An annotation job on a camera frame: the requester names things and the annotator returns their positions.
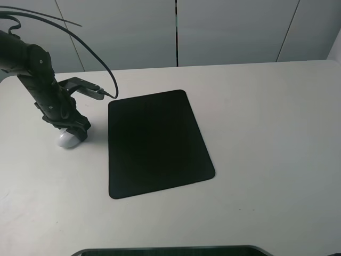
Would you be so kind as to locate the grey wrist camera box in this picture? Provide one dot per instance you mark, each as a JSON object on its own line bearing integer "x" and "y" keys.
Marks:
{"x": 86, "y": 88}

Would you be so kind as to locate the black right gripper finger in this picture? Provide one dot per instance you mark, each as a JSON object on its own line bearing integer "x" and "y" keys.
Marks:
{"x": 80, "y": 132}

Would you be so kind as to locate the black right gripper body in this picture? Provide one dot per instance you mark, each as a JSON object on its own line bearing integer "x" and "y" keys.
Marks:
{"x": 58, "y": 106}

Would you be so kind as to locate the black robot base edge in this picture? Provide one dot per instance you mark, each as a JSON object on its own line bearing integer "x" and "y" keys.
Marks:
{"x": 194, "y": 250}

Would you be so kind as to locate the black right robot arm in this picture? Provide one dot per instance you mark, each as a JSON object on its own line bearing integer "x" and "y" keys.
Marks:
{"x": 33, "y": 67}

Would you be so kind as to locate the black mouse pad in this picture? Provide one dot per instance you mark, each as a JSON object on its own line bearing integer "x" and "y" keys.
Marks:
{"x": 154, "y": 143}

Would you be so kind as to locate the white computer mouse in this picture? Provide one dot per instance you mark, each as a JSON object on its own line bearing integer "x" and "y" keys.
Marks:
{"x": 67, "y": 140}

